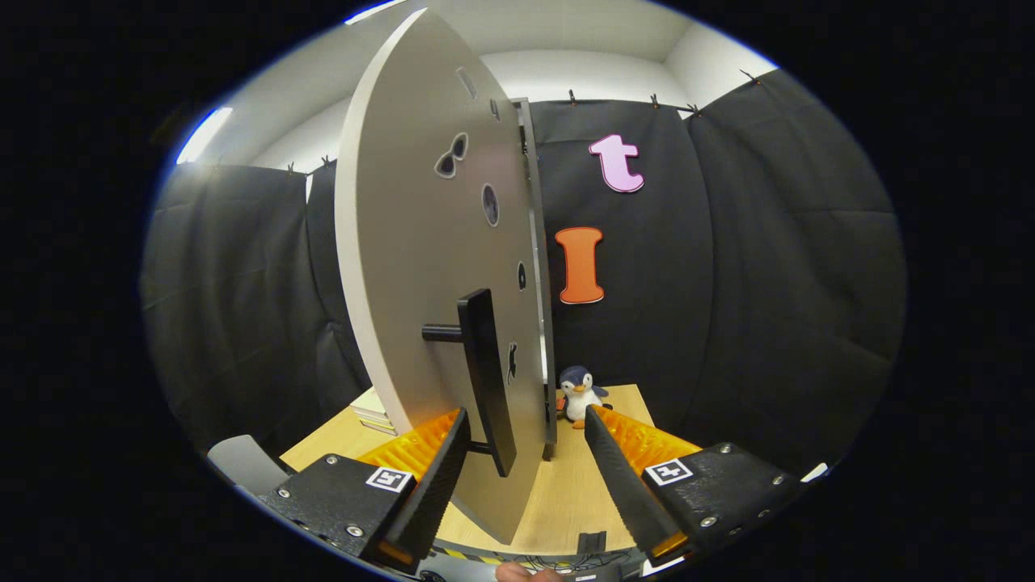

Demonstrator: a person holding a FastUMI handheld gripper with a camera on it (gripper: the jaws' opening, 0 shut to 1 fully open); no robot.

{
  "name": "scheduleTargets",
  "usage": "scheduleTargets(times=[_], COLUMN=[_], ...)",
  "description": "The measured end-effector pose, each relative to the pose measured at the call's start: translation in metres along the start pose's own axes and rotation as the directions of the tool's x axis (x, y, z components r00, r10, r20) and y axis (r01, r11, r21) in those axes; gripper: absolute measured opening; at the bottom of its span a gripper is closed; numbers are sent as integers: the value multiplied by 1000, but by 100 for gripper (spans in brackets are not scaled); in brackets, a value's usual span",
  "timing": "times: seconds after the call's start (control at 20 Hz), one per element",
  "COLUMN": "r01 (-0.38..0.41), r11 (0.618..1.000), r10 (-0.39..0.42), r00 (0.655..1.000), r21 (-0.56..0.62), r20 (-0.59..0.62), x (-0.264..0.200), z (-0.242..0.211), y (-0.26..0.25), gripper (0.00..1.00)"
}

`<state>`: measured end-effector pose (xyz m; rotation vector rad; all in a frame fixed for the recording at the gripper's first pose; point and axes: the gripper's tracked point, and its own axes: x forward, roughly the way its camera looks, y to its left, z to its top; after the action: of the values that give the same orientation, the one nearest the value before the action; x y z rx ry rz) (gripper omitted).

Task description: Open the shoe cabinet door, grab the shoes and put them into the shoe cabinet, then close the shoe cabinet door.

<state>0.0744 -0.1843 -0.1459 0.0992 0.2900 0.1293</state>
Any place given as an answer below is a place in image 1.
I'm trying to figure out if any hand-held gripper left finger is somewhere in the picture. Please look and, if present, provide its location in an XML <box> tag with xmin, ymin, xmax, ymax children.
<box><xmin>257</xmin><ymin>407</ymin><xmax>472</xmax><ymax>575</ymax></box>

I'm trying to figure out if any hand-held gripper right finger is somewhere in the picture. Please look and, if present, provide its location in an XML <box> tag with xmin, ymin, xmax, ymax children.
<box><xmin>584</xmin><ymin>404</ymin><xmax>805</xmax><ymax>567</ymax></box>

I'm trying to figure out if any black door handle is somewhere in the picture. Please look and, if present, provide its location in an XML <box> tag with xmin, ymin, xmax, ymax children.
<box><xmin>421</xmin><ymin>289</ymin><xmax>518</xmax><ymax>478</ymax></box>

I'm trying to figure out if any dark grey shoe cabinet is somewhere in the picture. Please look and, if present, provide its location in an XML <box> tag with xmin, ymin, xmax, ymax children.
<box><xmin>512</xmin><ymin>97</ymin><xmax>560</xmax><ymax>462</ymax></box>

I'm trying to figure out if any beige shoe cabinet door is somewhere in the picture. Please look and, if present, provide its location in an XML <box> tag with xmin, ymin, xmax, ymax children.
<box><xmin>334</xmin><ymin>8</ymin><xmax>551</xmax><ymax>545</ymax></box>

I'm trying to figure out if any yellow black hazard tape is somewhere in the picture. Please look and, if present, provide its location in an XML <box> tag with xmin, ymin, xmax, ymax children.
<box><xmin>433</xmin><ymin>545</ymin><xmax>506</xmax><ymax>567</ymax></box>

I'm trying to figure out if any penguin plush toy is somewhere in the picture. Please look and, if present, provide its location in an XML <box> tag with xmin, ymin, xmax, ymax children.
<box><xmin>556</xmin><ymin>365</ymin><xmax>613</xmax><ymax>430</ymax></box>

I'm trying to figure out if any grey chair backrest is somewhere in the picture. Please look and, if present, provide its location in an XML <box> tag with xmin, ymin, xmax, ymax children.
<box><xmin>207</xmin><ymin>435</ymin><xmax>290</xmax><ymax>496</ymax></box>

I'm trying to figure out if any black backdrop cloth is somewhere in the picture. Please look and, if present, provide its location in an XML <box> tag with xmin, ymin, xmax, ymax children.
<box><xmin>142</xmin><ymin>69</ymin><xmax>906</xmax><ymax>478</ymax></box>

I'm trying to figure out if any row of black clips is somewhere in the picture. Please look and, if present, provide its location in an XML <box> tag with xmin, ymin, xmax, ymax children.
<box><xmin>212</xmin><ymin>69</ymin><xmax>763</xmax><ymax>175</ymax></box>

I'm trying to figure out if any ceiling light panel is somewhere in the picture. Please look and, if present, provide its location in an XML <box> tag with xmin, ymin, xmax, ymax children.
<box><xmin>344</xmin><ymin>0</ymin><xmax>409</xmax><ymax>25</ymax></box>

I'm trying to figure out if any bundle of thin cables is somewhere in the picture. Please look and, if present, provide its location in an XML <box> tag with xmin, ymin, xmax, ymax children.
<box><xmin>509</xmin><ymin>552</ymin><xmax>644</xmax><ymax>573</ymax></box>

